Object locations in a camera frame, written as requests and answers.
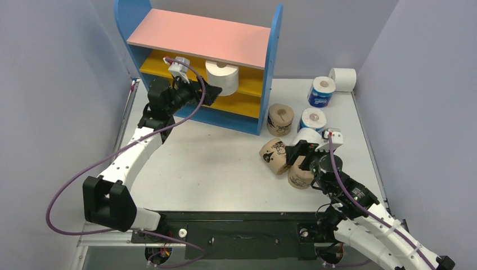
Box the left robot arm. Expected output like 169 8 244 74
83 77 222 242

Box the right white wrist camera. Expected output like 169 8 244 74
315 128 344 152

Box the blue wrapped roll front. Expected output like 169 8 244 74
297 107 327 132

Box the blue pink yellow shelf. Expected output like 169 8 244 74
114 1 283 135

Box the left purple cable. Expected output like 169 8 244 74
45 57 207 237

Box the blue wrapped roll back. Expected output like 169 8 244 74
308 76 336 107

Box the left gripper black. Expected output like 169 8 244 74
166 73 222 116

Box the blue wrapped roll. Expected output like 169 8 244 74
297 107 327 132
308 76 336 107

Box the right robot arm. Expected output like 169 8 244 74
285 140 456 269

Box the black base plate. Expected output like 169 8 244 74
130 211 355 261

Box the brown cartoon roll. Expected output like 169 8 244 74
259 138 290 175
267 103 295 137

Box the plain white toilet roll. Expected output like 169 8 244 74
205 61 239 96

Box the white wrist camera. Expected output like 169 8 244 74
315 128 344 152
163 56 190 83

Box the plain white roll lying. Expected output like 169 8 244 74
290 128 322 146

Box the white roll lying at back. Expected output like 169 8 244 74
328 68 357 92

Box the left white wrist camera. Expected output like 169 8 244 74
163 56 190 83

